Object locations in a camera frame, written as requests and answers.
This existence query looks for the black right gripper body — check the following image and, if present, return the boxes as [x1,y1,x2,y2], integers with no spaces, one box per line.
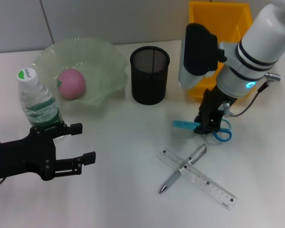
[200,85,238,131]

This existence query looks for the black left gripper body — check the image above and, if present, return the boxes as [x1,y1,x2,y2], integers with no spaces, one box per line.
[0,126,58,182]

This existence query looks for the blue scissors with sheath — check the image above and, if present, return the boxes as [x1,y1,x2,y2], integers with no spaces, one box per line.
[172,119,233,143]

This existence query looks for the green label water bottle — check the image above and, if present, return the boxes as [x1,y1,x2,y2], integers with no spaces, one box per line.
[16,67,64,143]

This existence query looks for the transparent plastic ruler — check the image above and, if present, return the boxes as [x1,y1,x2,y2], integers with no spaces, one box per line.
[158,148,238,211]

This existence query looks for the silver retractable pen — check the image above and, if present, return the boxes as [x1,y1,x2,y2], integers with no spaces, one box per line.
[158,143,208,194]

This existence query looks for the pink peach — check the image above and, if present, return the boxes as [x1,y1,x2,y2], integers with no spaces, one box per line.
[56,68,86,100]

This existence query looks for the black mesh pen holder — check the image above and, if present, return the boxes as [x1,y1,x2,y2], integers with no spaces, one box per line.
[129,46,170,105]

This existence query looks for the green wavy glass fruit plate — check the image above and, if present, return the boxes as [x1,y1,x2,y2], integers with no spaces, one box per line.
[32,36,129,115]

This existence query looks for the yellow plastic storage bin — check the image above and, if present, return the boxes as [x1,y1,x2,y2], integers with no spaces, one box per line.
[186,0,257,103]

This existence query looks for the right gripper cable with connector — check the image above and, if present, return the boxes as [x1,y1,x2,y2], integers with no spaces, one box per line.
[222,72,281,118]

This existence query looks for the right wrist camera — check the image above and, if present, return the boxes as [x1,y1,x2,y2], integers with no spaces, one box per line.
[178,23,228,90]

